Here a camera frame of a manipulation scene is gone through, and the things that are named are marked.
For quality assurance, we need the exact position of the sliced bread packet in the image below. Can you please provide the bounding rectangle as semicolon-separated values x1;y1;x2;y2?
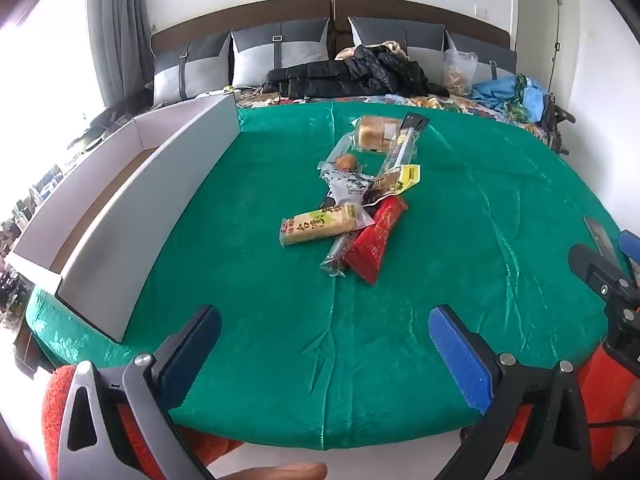
345;114;407;155

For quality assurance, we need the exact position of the black chair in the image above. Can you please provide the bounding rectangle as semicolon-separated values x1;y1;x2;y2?
541;91;577;157

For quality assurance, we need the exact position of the grey two-tone pillow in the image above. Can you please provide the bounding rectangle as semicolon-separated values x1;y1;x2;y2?
230;16;332;89
347;16;447;61
151;31;235;107
444;30;519;85

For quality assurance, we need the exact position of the round bun clear packet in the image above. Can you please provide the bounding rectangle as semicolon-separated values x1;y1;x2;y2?
318;152;372;181

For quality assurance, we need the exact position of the clear plastic bag of food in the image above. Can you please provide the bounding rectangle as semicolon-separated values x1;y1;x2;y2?
442;49;479;97

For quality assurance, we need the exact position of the grey black snack packet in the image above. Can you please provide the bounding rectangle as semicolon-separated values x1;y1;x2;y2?
320;169;375;202

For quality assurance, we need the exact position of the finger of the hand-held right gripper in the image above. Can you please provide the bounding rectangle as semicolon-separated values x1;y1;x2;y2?
569;243;640;311
584;216;640;283

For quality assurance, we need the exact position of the clear printed snack packet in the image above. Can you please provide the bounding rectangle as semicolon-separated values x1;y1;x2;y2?
330;132;362;161

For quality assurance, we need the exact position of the grey curtain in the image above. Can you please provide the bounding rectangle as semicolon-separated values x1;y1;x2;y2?
87;0;154;107

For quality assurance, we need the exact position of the black puffer jacket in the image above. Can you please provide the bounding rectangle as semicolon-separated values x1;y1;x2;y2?
262;45;451;101

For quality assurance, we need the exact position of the white cardboard box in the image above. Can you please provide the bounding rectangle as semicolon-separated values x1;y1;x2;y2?
5;94;242;344

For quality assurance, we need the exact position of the long black-topped stick packet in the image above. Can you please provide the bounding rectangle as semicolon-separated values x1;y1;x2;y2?
377;111;431;181

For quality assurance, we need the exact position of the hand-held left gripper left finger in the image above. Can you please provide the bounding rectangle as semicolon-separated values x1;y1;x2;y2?
56;304;222;480

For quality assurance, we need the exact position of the cream cake bar packet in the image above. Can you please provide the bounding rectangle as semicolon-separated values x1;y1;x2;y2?
279;203;362;247

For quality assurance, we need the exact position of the black wall cable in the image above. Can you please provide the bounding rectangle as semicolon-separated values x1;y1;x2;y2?
548;0;564;93

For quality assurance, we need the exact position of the tan patterned cloth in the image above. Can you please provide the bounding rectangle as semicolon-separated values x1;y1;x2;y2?
335;40;407;61

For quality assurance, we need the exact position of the thin clear grey packet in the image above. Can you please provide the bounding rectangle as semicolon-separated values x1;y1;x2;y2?
320;232;359;279

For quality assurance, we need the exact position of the orange fuzzy garment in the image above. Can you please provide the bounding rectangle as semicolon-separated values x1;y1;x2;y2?
41;347;640;480

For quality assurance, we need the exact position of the yellow tofu snack packet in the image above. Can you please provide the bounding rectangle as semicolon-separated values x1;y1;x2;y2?
369;164;422;207

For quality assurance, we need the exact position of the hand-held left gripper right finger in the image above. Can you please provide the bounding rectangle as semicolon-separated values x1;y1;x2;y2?
428;304;594;480

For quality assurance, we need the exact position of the blue cloth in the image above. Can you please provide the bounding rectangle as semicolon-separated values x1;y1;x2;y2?
470;74;552;124

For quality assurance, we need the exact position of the person's left hand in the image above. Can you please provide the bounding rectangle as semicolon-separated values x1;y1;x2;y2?
239;462;329;480

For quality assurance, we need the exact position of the red snack packet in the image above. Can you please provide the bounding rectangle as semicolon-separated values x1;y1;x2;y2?
344;195;409;286

